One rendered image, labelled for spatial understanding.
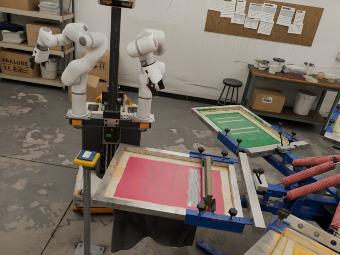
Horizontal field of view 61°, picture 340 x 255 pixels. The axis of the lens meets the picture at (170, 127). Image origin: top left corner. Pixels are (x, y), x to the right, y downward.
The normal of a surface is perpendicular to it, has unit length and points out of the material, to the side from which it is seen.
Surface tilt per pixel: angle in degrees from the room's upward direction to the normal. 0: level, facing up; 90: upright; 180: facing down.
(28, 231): 0
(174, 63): 90
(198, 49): 90
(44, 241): 0
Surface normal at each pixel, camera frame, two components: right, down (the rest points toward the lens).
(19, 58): -0.13, 0.44
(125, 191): 0.13, -0.88
